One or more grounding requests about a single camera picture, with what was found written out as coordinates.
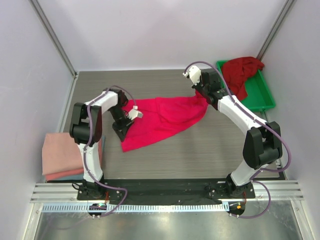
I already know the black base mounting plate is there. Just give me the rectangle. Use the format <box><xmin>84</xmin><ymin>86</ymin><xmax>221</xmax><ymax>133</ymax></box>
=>
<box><xmin>77</xmin><ymin>178</ymin><xmax>256</xmax><ymax>206</ymax></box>

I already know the slotted white cable duct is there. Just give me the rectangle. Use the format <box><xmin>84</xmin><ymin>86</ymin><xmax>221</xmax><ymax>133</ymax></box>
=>
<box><xmin>42</xmin><ymin>202</ymin><xmax>230</xmax><ymax>214</ymax></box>

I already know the hot pink t shirt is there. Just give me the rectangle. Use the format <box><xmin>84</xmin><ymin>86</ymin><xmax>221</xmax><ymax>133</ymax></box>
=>
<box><xmin>121</xmin><ymin>93</ymin><xmax>209</xmax><ymax>152</ymax></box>

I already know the folded light blue t shirt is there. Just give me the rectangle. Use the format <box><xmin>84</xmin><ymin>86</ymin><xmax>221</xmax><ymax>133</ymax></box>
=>
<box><xmin>56</xmin><ymin>136</ymin><xmax>106</xmax><ymax>181</ymax></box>

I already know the green plastic tray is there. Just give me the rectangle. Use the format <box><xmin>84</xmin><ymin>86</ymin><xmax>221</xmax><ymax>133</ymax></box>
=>
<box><xmin>216</xmin><ymin>60</ymin><xmax>276</xmax><ymax>112</ymax></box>

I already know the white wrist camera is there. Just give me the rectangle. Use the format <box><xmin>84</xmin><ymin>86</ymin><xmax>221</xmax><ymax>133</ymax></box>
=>
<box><xmin>182</xmin><ymin>65</ymin><xmax>201</xmax><ymax>85</ymax></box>
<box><xmin>127</xmin><ymin>105</ymin><xmax>143</xmax><ymax>121</ymax></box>

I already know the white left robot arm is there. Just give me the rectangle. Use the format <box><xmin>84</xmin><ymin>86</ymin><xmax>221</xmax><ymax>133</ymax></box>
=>
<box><xmin>69</xmin><ymin>86</ymin><xmax>142</xmax><ymax>200</ymax></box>

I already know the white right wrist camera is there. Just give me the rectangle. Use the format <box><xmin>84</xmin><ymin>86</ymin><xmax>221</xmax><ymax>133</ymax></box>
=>
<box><xmin>182</xmin><ymin>65</ymin><xmax>201</xmax><ymax>85</ymax></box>

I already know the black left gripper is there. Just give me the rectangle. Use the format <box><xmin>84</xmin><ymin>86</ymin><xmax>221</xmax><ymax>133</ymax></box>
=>
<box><xmin>108</xmin><ymin>105</ymin><xmax>135</xmax><ymax>142</ymax></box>

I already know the left aluminium frame post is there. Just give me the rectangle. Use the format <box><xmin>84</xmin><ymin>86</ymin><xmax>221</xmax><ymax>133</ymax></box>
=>
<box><xmin>29</xmin><ymin>0</ymin><xmax>77</xmax><ymax>79</ymax></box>

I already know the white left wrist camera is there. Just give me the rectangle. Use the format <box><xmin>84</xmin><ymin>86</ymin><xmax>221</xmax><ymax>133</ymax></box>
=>
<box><xmin>127</xmin><ymin>105</ymin><xmax>143</xmax><ymax>121</ymax></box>

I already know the folded salmon t shirt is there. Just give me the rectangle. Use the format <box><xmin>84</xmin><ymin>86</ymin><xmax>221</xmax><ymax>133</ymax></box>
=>
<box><xmin>45</xmin><ymin>134</ymin><xmax>107</xmax><ymax>181</ymax></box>

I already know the aluminium frame post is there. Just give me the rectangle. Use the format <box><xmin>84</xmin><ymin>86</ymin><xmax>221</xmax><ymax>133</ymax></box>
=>
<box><xmin>256</xmin><ymin>0</ymin><xmax>297</xmax><ymax>61</ymax></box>
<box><xmin>29</xmin><ymin>0</ymin><xmax>77</xmax><ymax>79</ymax></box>

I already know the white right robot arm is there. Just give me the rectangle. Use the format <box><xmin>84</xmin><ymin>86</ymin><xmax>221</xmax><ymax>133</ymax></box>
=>
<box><xmin>184</xmin><ymin>65</ymin><xmax>283</xmax><ymax>198</ymax></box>

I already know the aluminium extrusion rail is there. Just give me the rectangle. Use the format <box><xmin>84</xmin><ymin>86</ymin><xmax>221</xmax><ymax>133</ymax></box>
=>
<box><xmin>30</xmin><ymin>180</ymin><xmax>304</xmax><ymax>203</ymax></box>

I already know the dark red t shirt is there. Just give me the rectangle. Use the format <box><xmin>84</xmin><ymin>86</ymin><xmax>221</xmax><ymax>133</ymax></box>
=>
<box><xmin>221</xmin><ymin>56</ymin><xmax>265</xmax><ymax>101</ymax></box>

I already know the right aluminium frame post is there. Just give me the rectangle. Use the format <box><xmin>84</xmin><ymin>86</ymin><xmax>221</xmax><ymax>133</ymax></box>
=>
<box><xmin>256</xmin><ymin>0</ymin><xmax>297</xmax><ymax>61</ymax></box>

